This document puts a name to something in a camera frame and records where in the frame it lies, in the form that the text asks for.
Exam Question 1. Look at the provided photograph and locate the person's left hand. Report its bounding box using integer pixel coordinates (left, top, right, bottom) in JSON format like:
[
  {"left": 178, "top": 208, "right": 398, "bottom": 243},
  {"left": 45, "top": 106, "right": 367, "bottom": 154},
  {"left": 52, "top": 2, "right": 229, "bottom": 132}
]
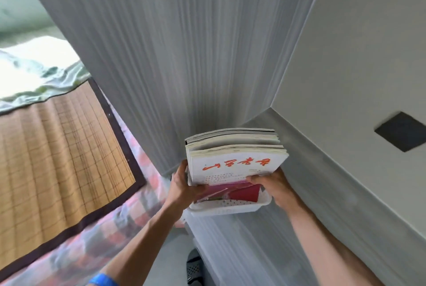
[{"left": 165, "top": 159, "right": 209, "bottom": 216}]

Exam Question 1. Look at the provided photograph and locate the person's right hand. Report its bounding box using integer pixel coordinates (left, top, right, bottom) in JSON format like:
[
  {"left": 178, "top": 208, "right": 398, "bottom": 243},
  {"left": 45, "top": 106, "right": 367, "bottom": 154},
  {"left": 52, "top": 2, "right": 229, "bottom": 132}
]
[{"left": 245, "top": 167, "right": 303, "bottom": 217}]

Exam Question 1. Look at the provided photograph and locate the white perforated plastic basket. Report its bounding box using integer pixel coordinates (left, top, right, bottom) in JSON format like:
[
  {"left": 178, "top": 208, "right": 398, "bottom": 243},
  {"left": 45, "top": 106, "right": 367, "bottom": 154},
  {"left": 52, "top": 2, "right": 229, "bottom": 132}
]
[{"left": 186, "top": 166, "right": 273, "bottom": 217}]

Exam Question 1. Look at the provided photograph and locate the stack of magazines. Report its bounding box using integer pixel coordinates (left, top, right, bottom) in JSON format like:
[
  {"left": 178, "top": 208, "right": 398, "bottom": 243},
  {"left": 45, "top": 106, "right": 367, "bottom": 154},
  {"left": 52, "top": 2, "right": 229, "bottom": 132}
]
[{"left": 185, "top": 128, "right": 289, "bottom": 204}]

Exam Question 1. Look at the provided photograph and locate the person's right forearm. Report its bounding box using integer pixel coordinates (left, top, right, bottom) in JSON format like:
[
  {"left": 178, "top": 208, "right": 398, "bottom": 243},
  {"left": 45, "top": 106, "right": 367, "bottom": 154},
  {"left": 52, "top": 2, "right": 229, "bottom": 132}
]
[{"left": 287, "top": 207, "right": 385, "bottom": 286}]

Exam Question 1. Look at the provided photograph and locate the person's left forearm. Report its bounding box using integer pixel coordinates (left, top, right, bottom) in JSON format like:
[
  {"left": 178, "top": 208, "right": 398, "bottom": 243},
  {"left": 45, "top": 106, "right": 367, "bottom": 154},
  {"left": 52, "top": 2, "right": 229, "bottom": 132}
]
[{"left": 99, "top": 207, "right": 187, "bottom": 286}]

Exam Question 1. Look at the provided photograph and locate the grey perforated slipper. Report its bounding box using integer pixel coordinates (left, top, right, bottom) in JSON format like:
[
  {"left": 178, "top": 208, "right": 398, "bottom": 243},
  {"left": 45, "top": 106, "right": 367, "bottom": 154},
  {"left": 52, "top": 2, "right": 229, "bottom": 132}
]
[{"left": 185, "top": 247, "right": 205, "bottom": 286}]

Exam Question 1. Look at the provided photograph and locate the blue wristband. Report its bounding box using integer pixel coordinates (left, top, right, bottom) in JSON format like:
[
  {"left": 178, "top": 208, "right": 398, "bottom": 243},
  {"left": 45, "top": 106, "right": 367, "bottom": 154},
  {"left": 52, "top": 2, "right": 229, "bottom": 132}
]
[{"left": 88, "top": 273, "right": 120, "bottom": 286}]

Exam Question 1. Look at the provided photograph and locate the white green crumpled quilt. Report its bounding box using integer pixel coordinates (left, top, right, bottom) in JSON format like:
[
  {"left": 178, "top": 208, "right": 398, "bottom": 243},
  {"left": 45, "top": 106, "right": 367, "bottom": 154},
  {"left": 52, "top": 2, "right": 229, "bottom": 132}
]
[{"left": 0, "top": 36, "right": 91, "bottom": 115}]

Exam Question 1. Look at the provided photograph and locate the dark wall socket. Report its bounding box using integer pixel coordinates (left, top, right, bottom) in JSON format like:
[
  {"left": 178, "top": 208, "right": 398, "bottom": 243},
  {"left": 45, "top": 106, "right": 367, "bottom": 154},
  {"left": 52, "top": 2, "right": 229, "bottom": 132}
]
[{"left": 374, "top": 111, "right": 426, "bottom": 153}]

